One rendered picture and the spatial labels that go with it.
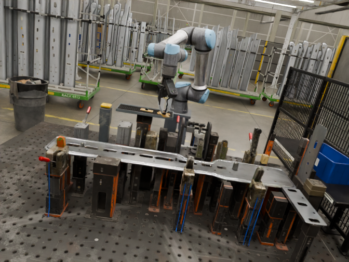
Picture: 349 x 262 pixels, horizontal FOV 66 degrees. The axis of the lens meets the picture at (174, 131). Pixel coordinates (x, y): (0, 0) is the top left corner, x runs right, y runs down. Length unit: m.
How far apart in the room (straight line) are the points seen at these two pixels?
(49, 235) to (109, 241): 0.28
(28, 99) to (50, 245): 2.98
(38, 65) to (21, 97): 1.90
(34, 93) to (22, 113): 0.34
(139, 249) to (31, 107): 3.16
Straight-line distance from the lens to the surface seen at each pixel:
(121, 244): 1.40
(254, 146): 1.71
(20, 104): 4.22
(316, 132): 1.66
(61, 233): 1.46
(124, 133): 1.61
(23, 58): 6.08
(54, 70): 5.86
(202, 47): 1.83
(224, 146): 1.66
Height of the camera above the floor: 1.67
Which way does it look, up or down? 20 degrees down
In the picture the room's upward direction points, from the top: 10 degrees clockwise
